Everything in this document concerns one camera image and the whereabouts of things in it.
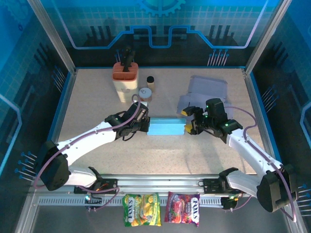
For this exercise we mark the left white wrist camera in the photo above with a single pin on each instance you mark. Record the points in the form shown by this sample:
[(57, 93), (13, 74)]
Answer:
[(144, 104)]

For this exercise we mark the aluminium front rail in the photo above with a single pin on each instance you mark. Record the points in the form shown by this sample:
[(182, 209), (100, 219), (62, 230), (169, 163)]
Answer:
[(158, 182)]

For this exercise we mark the tin can orange label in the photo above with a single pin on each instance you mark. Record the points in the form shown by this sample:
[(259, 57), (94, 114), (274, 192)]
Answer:
[(145, 93)]

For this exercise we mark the cream knife block orange top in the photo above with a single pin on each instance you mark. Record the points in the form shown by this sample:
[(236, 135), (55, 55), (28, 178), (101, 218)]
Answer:
[(125, 85)]

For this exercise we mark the spice jar black lid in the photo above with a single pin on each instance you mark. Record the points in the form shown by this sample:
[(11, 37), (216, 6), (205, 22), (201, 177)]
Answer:
[(150, 83)]

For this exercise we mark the red berry candy bag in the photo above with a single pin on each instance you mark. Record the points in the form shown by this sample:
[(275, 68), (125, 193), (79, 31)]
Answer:
[(182, 208)]

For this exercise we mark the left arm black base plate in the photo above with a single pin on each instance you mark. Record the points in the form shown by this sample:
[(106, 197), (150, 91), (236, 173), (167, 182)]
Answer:
[(109, 185)]

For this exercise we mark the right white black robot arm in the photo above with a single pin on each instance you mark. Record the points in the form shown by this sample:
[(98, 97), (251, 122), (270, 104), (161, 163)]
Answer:
[(250, 153)]

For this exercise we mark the aluminium frame post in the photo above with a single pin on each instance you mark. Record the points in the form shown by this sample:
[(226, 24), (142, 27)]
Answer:
[(54, 36), (266, 36)]

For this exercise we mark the black controller board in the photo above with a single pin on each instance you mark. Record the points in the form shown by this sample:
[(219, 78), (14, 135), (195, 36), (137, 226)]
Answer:
[(93, 202), (229, 204)]

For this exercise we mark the blue paper box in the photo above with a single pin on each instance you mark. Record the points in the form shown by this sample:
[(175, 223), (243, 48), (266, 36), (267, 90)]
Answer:
[(165, 126)]

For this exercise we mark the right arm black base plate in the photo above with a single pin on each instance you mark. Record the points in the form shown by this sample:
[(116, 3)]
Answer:
[(211, 185)]

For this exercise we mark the purple paper box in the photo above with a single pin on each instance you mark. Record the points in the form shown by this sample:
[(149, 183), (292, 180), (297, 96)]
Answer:
[(206, 87)]

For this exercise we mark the green candy bag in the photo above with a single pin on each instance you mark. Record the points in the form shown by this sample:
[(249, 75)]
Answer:
[(141, 210)]

